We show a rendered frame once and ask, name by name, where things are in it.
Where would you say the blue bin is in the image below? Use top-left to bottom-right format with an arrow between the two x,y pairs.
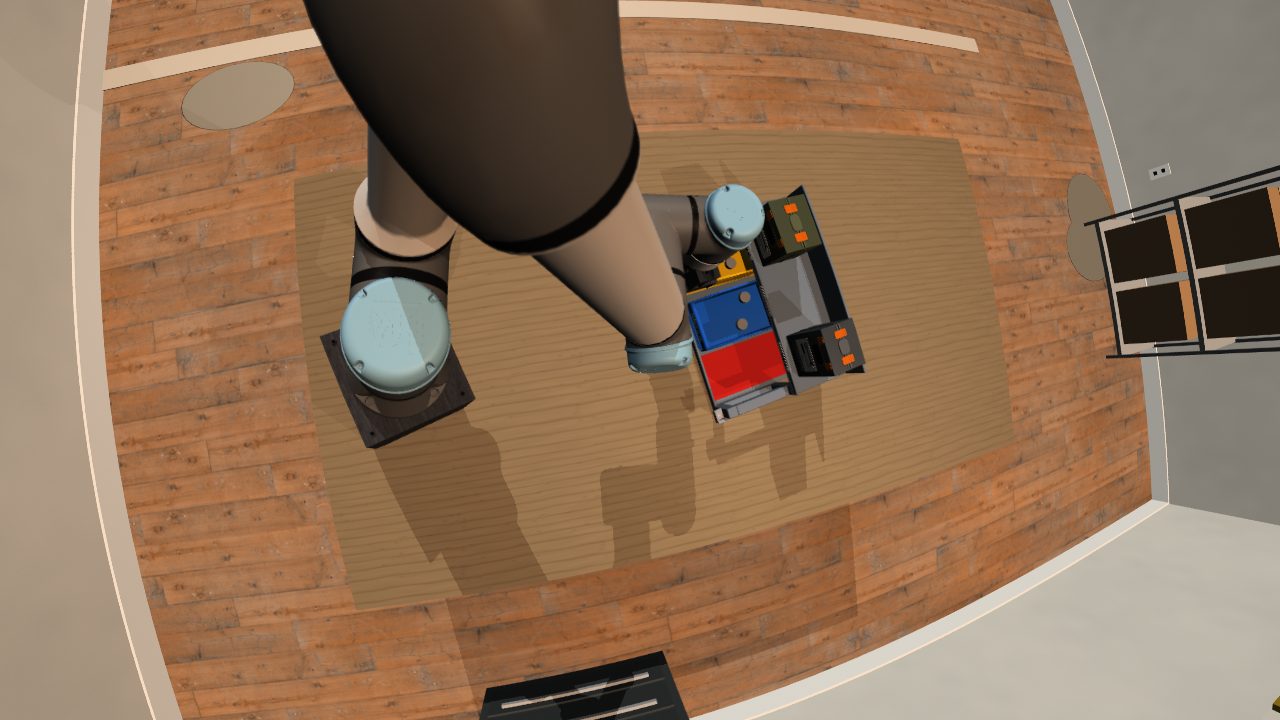
689,281 -> 772,351

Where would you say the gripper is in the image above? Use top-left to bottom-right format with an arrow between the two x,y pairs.
684,263 -> 721,293

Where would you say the yellow bin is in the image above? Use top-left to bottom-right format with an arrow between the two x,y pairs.
712,249 -> 754,286

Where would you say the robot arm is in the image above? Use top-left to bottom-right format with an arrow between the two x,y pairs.
303,0 -> 765,419

